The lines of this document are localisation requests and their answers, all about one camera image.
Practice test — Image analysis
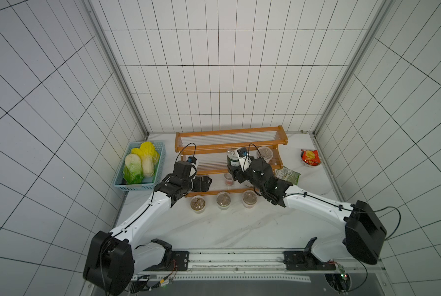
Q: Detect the dark green tin can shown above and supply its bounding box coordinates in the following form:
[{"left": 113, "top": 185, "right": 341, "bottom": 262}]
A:
[{"left": 226, "top": 148, "right": 240, "bottom": 166}]

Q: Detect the yellow label seed jar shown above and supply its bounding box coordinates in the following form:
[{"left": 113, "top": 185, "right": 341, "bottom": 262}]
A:
[{"left": 190, "top": 196, "right": 206, "bottom": 213}]

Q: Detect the green label seed jar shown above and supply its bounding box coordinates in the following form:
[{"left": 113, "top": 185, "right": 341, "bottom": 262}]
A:
[{"left": 216, "top": 191, "right": 231, "bottom": 210}]

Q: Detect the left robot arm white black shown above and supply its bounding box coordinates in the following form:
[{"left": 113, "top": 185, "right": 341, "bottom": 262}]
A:
[{"left": 82, "top": 156, "right": 212, "bottom": 296}]

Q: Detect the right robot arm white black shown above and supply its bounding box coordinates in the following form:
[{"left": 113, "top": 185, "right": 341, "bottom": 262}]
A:
[{"left": 227, "top": 157, "right": 388, "bottom": 265}]

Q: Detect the small red jar bottom middle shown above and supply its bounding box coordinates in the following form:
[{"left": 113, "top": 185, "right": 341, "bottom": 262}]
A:
[{"left": 224, "top": 173, "right": 234, "bottom": 186}]

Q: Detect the wooden three-tier shelf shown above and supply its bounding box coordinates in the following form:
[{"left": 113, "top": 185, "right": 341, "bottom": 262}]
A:
[{"left": 175, "top": 126, "right": 288, "bottom": 196}]

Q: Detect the green snack packet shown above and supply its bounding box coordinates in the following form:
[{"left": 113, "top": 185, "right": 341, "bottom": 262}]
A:
[{"left": 275, "top": 166, "right": 300, "bottom": 185}]

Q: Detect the blue plastic basket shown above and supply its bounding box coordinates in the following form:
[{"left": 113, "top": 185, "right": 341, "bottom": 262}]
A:
[{"left": 113, "top": 141, "right": 166, "bottom": 192}]

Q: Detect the yellow white napa cabbage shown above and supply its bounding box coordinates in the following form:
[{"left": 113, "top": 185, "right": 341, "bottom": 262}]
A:
[{"left": 131, "top": 141, "right": 160, "bottom": 178}]

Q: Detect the green white napa cabbage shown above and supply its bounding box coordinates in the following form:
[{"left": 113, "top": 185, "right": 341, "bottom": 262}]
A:
[{"left": 123, "top": 154, "right": 143, "bottom": 185}]

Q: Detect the red snack bag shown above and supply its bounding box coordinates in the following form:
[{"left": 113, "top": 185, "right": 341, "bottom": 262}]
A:
[{"left": 300, "top": 150, "right": 321, "bottom": 167}]

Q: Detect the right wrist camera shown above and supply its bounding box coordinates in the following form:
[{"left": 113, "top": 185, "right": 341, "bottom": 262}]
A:
[{"left": 236, "top": 148, "right": 254, "bottom": 171}]

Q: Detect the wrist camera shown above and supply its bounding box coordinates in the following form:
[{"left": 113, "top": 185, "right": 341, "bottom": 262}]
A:
[
  {"left": 187, "top": 156, "right": 198, "bottom": 167},
  {"left": 236, "top": 148, "right": 254, "bottom": 171}
]

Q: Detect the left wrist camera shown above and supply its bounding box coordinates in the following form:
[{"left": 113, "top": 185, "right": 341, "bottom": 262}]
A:
[{"left": 187, "top": 156, "right": 198, "bottom": 167}]

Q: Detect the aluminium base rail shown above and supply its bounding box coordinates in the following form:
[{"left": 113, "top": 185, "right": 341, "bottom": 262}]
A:
[{"left": 80, "top": 247, "right": 395, "bottom": 296}]

